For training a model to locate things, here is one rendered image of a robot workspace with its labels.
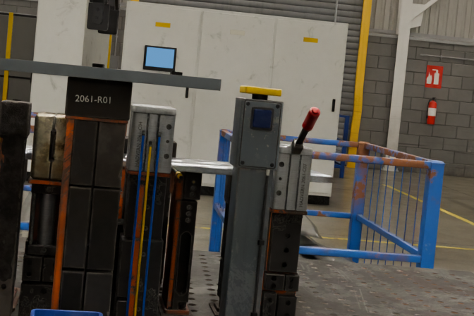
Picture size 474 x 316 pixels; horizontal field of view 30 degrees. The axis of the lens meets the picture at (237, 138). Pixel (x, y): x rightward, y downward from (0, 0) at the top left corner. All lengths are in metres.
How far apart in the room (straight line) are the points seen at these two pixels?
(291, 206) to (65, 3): 8.04
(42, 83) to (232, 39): 2.06
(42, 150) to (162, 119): 0.21
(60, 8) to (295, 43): 2.52
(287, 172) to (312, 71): 8.07
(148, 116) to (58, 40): 7.98
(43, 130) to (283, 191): 0.44
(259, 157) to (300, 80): 8.22
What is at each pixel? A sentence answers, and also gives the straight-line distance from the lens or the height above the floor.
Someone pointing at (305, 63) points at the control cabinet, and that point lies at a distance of 9.65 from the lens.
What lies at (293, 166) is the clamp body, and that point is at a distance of 1.60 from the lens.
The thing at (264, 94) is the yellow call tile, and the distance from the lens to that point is 1.43.
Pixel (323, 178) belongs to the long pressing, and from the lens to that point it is 1.74.
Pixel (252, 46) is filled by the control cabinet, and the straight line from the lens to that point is 9.56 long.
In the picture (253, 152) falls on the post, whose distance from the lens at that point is 1.42.
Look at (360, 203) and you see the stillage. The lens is 4.73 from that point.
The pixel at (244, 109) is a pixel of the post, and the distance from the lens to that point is 1.41.
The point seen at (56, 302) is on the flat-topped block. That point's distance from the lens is 1.43.
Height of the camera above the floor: 1.15
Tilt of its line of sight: 3 degrees down
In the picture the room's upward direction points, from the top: 5 degrees clockwise
